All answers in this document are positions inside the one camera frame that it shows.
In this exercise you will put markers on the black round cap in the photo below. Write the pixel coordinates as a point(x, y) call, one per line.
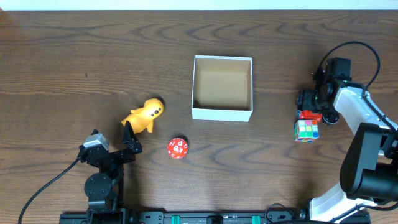
point(330, 119)

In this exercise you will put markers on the orange rubber duck toy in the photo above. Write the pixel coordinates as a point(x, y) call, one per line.
point(143, 118)

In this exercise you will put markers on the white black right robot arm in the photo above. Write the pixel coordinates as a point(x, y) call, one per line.
point(368, 174)

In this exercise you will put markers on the white cardboard box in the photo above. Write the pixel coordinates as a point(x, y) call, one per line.
point(222, 88)

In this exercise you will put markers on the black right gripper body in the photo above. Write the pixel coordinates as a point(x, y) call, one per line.
point(306, 100)

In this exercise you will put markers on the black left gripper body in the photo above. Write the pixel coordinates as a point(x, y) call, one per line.
point(115, 154)

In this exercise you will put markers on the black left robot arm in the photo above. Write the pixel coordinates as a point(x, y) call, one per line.
point(105, 188)

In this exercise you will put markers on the red polyhedral die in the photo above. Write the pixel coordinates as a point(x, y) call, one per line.
point(177, 148)

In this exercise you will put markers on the red grey toy truck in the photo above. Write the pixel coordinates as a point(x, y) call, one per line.
point(309, 115)

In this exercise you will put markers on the multicolour puzzle cube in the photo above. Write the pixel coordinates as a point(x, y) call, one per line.
point(306, 130)

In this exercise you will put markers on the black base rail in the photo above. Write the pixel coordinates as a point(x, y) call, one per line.
point(214, 217)

